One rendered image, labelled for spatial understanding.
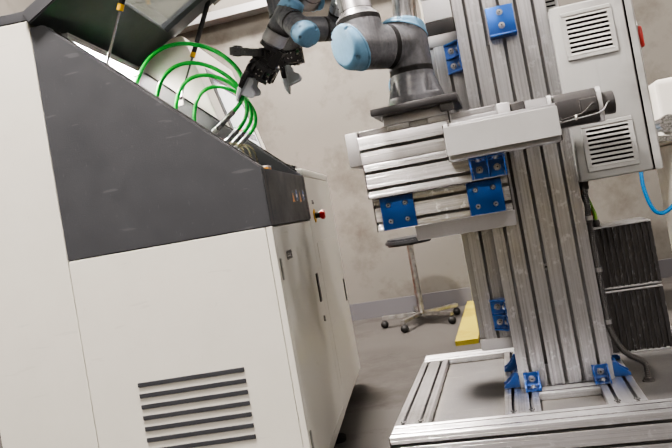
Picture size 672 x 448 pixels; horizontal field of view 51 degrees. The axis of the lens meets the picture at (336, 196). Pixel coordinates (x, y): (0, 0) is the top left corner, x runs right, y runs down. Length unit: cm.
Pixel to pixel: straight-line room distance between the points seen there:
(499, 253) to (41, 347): 129
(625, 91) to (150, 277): 135
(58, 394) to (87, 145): 69
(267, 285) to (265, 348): 17
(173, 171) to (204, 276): 30
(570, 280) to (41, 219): 146
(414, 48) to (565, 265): 71
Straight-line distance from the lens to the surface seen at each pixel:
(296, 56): 234
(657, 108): 400
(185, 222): 193
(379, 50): 179
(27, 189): 212
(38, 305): 212
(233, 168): 189
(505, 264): 200
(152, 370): 201
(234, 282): 190
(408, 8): 255
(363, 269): 515
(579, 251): 202
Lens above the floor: 79
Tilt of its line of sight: 1 degrees up
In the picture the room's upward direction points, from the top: 10 degrees counter-clockwise
